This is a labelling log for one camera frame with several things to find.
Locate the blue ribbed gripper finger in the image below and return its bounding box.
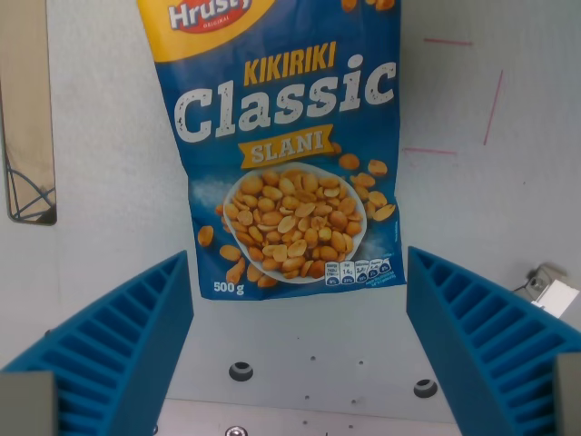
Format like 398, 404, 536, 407
0, 250, 195, 436
406, 245, 581, 436

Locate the blue Kikiriki Classic peanut bag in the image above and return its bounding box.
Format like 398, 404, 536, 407
135, 0, 407, 302

